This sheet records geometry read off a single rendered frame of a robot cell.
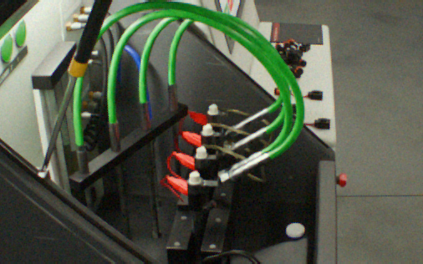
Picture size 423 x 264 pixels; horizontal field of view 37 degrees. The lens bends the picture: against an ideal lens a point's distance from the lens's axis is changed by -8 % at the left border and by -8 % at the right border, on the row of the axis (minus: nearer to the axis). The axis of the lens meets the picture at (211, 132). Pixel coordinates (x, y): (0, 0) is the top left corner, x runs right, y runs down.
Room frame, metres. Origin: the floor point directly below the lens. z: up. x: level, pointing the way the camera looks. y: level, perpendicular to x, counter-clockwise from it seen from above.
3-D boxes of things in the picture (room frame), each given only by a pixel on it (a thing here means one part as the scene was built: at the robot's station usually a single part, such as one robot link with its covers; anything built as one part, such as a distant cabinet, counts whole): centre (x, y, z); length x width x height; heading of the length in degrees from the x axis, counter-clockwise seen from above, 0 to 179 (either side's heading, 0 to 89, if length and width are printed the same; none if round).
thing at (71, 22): (1.24, 0.26, 1.20); 0.13 x 0.03 x 0.31; 171
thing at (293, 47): (1.67, -0.22, 1.01); 0.23 x 0.11 x 0.06; 171
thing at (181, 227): (1.08, 0.01, 0.91); 0.34 x 0.10 x 0.15; 171
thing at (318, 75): (1.63, -0.22, 0.97); 0.70 x 0.22 x 0.03; 171
